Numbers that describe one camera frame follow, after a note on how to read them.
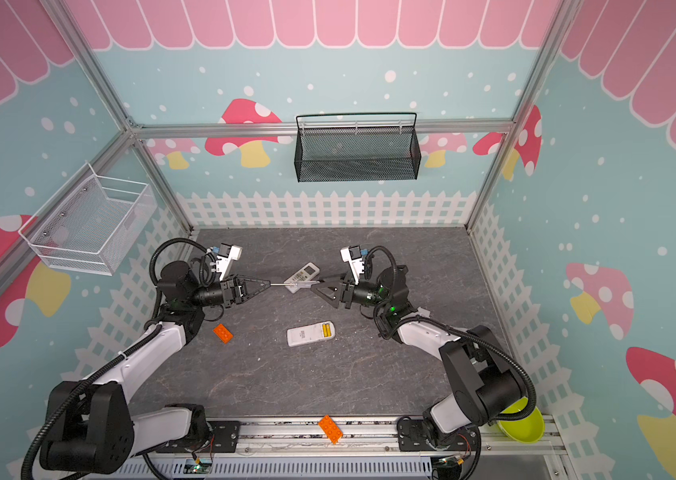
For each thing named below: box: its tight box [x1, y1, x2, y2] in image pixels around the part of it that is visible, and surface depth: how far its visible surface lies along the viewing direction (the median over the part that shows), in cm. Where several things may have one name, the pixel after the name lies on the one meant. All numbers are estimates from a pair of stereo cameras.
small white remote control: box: [284, 262, 321, 294], surface depth 106 cm
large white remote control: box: [286, 320, 336, 347], surface depth 93 cm
